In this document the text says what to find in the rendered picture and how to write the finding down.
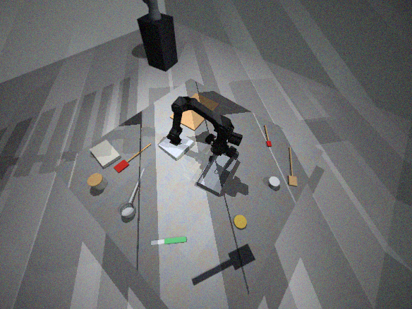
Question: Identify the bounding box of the yellow round disc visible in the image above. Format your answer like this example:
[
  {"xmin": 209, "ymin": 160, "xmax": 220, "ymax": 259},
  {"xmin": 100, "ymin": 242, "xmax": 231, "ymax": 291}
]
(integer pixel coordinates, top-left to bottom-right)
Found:
[{"xmin": 234, "ymin": 215, "xmax": 247, "ymax": 229}]

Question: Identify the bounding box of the white short cylinder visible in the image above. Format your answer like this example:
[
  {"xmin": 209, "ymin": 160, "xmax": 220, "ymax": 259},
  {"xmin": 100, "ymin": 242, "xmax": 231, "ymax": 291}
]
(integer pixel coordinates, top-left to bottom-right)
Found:
[{"xmin": 267, "ymin": 176, "xmax": 279, "ymax": 188}]

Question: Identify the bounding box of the light wooden board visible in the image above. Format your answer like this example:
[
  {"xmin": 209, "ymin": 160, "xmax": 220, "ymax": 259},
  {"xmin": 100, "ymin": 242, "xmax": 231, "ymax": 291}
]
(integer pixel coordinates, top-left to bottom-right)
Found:
[{"xmin": 181, "ymin": 93, "xmax": 219, "ymax": 131}]

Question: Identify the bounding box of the red spatula with wooden handle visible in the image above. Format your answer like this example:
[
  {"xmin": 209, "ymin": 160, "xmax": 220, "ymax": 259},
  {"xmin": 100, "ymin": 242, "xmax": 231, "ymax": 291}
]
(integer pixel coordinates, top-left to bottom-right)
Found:
[{"xmin": 114, "ymin": 143, "xmax": 151, "ymax": 173}]

